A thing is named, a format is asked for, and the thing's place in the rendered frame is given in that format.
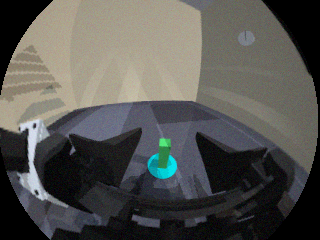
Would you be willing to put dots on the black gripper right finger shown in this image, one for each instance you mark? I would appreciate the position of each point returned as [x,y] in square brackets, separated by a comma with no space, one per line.
[222,163]

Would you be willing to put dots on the cyan circle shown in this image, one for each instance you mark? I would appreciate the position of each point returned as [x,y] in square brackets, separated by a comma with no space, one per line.
[162,173]

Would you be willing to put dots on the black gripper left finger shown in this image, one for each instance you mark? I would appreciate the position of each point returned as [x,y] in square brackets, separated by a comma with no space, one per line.
[112,155]

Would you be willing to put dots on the green post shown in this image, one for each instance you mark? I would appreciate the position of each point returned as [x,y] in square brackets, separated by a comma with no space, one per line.
[165,147]

